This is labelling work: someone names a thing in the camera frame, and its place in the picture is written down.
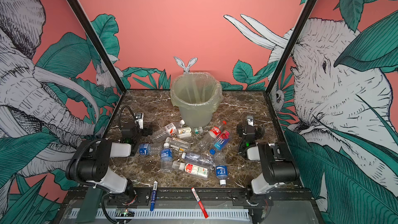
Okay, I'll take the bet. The pink blue Fiji bottle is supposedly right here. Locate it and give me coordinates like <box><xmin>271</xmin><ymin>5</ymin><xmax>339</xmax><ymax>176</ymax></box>
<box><xmin>209</xmin><ymin>130</ymin><xmax>230</xmax><ymax>155</ymax></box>

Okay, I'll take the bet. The blue label bottle white cap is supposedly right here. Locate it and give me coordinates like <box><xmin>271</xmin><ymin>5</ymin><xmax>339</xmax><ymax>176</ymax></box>
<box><xmin>214</xmin><ymin>152</ymin><xmax>229</xmax><ymax>187</ymax></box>

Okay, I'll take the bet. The red white label clear bottle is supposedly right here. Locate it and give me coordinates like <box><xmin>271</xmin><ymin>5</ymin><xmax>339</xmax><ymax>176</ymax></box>
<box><xmin>150</xmin><ymin>120</ymin><xmax>185</xmax><ymax>143</ymax></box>

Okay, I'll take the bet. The red cola label bottle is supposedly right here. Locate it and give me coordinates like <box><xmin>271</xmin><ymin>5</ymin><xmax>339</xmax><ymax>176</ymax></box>
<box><xmin>198</xmin><ymin>120</ymin><xmax>227</xmax><ymax>152</ymax></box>

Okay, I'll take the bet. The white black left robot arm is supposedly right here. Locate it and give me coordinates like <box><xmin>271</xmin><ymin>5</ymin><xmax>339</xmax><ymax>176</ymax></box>
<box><xmin>65</xmin><ymin>124</ymin><xmax>152</xmax><ymax>205</ymax></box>

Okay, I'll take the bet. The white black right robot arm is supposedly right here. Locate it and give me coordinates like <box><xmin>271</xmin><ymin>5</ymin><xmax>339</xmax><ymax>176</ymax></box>
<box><xmin>236</xmin><ymin>122</ymin><xmax>300</xmax><ymax>195</ymax></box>

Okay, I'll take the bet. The translucent grey waste bin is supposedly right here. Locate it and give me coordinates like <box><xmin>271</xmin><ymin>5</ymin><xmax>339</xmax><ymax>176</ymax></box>
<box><xmin>170</xmin><ymin>72</ymin><xmax>223</xmax><ymax>128</ymax></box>

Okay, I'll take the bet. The clear plastic bin liner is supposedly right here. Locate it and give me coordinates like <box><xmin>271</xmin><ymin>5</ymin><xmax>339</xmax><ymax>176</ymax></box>
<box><xmin>170</xmin><ymin>72</ymin><xmax>223</xmax><ymax>113</ymax></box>

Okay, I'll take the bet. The orange label clear bottle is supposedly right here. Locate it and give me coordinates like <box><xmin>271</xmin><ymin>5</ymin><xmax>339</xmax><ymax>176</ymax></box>
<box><xmin>165</xmin><ymin>137</ymin><xmax>191</xmax><ymax>152</ymax></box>

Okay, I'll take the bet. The small bird label bottle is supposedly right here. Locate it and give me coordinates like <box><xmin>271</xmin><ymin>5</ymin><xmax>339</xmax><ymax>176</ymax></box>
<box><xmin>177</xmin><ymin>127</ymin><xmax>203</xmax><ymax>139</ymax></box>

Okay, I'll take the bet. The crushed clear bottle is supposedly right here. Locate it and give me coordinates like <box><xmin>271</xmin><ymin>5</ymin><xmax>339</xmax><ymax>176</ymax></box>
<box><xmin>181</xmin><ymin>152</ymin><xmax>214</xmax><ymax>167</ymax></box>

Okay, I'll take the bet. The red green label bottle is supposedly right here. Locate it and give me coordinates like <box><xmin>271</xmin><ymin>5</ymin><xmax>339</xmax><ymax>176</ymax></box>
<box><xmin>172</xmin><ymin>161</ymin><xmax>209</xmax><ymax>179</ymax></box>

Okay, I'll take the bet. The blue marker pen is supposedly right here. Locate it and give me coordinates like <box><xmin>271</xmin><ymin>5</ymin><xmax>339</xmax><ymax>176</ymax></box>
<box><xmin>150</xmin><ymin>181</ymin><xmax>158</xmax><ymax>212</ymax></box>

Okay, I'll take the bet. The red marker pen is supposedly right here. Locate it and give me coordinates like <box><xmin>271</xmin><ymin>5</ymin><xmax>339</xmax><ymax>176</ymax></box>
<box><xmin>191</xmin><ymin>187</ymin><xmax>208</xmax><ymax>219</ymax></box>

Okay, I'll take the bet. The green circuit board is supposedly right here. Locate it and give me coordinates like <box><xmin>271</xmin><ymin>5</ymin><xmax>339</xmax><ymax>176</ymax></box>
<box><xmin>116</xmin><ymin>209</ymin><xmax>135</xmax><ymax>218</ymax></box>

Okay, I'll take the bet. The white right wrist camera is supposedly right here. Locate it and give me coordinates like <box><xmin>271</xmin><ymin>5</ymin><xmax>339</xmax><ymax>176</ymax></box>
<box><xmin>246</xmin><ymin>115</ymin><xmax>255</xmax><ymax>128</ymax></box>

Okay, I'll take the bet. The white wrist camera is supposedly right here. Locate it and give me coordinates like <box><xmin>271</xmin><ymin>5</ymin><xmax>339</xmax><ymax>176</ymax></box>
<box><xmin>135</xmin><ymin>113</ymin><xmax>144</xmax><ymax>130</ymax></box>
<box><xmin>246</xmin><ymin>115</ymin><xmax>255</xmax><ymax>128</ymax></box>

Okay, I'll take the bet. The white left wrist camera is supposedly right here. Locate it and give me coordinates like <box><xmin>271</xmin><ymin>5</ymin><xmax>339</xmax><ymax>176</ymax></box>
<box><xmin>135</xmin><ymin>113</ymin><xmax>144</xmax><ymax>130</ymax></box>

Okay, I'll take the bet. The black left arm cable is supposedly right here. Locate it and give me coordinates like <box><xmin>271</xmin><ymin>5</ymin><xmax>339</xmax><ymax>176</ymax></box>
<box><xmin>118</xmin><ymin>105</ymin><xmax>137</xmax><ymax>131</ymax></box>

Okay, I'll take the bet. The black front mounting rail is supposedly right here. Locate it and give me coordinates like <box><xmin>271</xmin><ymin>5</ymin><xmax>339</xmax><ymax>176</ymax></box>
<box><xmin>105</xmin><ymin>187</ymin><xmax>315</xmax><ymax>207</ymax></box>

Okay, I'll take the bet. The white slotted cable duct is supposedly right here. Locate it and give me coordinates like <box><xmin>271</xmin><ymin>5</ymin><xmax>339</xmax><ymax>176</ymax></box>
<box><xmin>67</xmin><ymin>208</ymin><xmax>251</xmax><ymax>221</ymax></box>

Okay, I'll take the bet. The black left frame post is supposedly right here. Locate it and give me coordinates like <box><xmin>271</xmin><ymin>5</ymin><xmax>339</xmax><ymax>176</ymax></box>
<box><xmin>67</xmin><ymin>0</ymin><xmax>127</xmax><ymax>94</ymax></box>

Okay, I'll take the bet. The black frame post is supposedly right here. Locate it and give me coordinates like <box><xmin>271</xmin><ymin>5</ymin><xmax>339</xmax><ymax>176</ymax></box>
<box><xmin>67</xmin><ymin>0</ymin><xmax>127</xmax><ymax>94</ymax></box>
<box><xmin>265</xmin><ymin>0</ymin><xmax>317</xmax><ymax>96</ymax></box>

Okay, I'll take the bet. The black right frame post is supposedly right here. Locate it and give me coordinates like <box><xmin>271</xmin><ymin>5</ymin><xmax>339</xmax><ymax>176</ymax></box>
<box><xmin>265</xmin><ymin>0</ymin><xmax>317</xmax><ymax>96</ymax></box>

